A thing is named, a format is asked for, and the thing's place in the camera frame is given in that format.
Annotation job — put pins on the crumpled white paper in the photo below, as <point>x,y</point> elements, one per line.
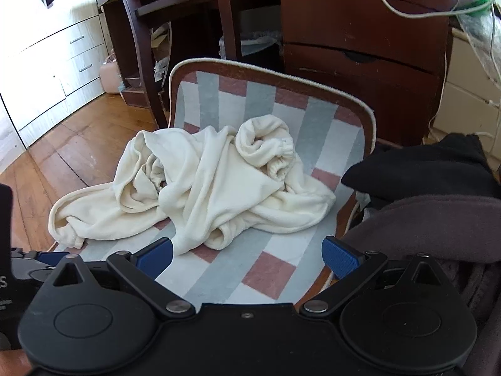
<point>161,68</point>

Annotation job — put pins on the checkered mat with brown border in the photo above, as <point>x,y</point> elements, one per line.
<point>274,270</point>

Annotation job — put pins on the dark wooden shelf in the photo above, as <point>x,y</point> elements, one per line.
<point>117,27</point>

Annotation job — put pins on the grey fleece cloth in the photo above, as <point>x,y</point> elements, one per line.
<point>430,227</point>

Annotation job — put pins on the green plastic bag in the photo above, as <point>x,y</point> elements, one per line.
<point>477,4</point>

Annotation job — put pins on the pink bag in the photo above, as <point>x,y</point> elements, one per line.
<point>109,74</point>

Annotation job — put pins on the dark wooden desk with drawers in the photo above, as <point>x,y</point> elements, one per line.
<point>352,23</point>

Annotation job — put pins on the cream side cabinet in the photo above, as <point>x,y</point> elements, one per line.
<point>465,98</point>

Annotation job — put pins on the black cloth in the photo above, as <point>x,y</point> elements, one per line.
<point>422,172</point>

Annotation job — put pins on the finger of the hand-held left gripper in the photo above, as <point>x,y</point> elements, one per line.
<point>51,258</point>

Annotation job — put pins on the bin with plastic liner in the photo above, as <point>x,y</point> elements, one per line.
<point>254,47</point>

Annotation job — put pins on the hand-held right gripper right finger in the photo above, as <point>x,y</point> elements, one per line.
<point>340,258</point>

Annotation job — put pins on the white drawer cabinet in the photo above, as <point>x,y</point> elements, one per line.
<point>43,58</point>

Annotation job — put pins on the cream fleece garment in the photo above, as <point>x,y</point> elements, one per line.
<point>219,172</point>

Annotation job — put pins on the dark wooden chair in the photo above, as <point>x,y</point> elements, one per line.
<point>150,86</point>

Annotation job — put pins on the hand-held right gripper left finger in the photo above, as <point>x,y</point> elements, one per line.
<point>156,252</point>

